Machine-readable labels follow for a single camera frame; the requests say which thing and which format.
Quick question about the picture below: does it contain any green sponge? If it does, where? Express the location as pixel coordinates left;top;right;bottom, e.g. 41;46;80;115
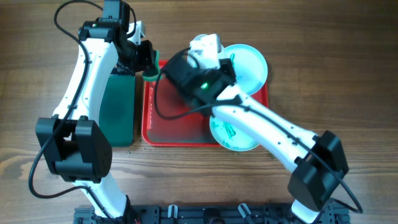
142;50;160;82

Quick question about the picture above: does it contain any light blue plate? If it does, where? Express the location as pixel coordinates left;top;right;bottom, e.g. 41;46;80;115
210;116;259;152
218;44;268;95

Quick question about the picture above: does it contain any white plate with green stain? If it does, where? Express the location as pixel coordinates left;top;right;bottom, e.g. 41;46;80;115
188;34;223;63

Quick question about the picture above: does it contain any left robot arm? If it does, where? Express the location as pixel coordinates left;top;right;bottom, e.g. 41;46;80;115
35;1;160;223

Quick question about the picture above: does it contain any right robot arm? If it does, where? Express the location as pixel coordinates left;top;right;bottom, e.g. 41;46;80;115
162;34;349;223

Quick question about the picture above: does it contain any dark green rectangular tray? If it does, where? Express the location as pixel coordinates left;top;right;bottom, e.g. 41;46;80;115
99;68;136;147

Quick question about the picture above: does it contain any red plastic tray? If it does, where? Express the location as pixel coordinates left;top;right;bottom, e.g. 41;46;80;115
141;59;269;147

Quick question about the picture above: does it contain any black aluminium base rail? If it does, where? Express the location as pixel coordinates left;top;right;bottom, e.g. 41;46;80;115
73;202;351;224

